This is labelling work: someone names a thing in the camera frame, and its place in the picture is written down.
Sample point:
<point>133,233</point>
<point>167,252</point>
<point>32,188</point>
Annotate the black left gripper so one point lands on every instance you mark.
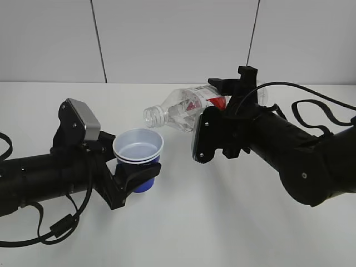
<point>113,188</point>

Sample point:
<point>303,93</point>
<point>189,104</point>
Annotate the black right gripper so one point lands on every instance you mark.
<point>231,126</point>

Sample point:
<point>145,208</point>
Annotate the blue paper cup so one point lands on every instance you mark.
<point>138,146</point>

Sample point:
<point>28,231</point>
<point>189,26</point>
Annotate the clear Wahaha water bottle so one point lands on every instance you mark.
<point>182,106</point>

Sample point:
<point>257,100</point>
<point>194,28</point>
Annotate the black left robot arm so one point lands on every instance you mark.
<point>67,169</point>

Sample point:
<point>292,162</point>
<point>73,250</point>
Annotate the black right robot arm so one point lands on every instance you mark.
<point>312,168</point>

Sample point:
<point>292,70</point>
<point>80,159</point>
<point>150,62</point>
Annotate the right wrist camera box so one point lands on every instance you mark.
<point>206,138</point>

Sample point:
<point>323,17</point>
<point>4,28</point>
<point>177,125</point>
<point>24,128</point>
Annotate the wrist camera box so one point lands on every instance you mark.
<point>206,138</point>
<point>77,123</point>

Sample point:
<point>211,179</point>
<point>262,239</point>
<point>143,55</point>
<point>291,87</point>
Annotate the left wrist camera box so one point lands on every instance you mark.
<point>77,123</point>

